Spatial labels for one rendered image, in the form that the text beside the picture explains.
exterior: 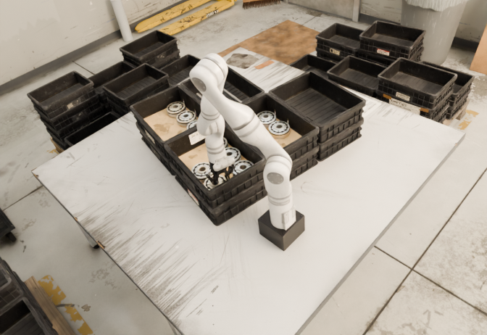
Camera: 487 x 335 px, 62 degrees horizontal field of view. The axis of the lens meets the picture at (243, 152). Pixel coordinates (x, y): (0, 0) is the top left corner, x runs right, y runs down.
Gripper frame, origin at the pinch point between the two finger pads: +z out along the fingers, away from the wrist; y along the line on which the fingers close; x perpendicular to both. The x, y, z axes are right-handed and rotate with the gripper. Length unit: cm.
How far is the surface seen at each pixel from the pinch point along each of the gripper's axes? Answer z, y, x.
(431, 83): 36, -169, -31
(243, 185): 0.5, -6.3, 7.2
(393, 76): 36, -157, -52
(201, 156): 2.5, -0.1, -21.8
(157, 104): -2, 3, -70
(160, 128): 3, 8, -55
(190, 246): 15.5, 23.4, 11.3
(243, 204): 11.3, -4.9, 7.4
